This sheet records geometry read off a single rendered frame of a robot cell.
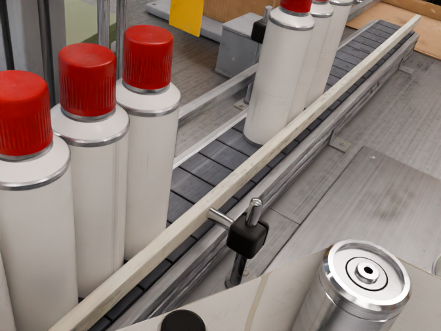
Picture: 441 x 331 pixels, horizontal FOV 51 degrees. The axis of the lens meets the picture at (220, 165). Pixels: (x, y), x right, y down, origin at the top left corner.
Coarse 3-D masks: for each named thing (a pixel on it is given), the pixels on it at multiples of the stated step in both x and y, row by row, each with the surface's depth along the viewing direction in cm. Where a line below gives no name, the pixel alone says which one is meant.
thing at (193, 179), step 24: (384, 24) 105; (360, 48) 91; (336, 72) 80; (216, 144) 58; (240, 144) 58; (288, 144) 60; (192, 168) 53; (216, 168) 54; (264, 168) 55; (192, 192) 50; (240, 192) 51; (168, 216) 46; (192, 240) 44; (168, 264) 42; (144, 288) 39; (120, 312) 37
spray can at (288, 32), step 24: (288, 0) 48; (312, 0) 49; (288, 24) 49; (312, 24) 50; (264, 48) 52; (288, 48) 50; (264, 72) 53; (288, 72) 52; (264, 96) 54; (288, 96) 54; (264, 120) 56
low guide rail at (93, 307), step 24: (408, 24) 96; (384, 48) 83; (360, 72) 74; (336, 96) 67; (312, 120) 62; (264, 144) 53; (240, 168) 49; (216, 192) 45; (192, 216) 42; (168, 240) 39; (144, 264) 37; (96, 288) 35; (120, 288) 35; (72, 312) 33; (96, 312) 34
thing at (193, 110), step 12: (372, 0) 89; (360, 12) 85; (252, 72) 56; (228, 84) 53; (240, 84) 55; (204, 96) 50; (216, 96) 51; (228, 96) 53; (180, 108) 47; (192, 108) 48; (204, 108) 50; (180, 120) 46
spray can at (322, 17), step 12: (324, 0) 53; (312, 12) 53; (324, 12) 53; (324, 24) 54; (312, 36) 55; (324, 36) 56; (312, 48) 56; (312, 60) 57; (312, 72) 59; (300, 84) 59; (300, 96) 60; (300, 108) 62; (288, 120) 62
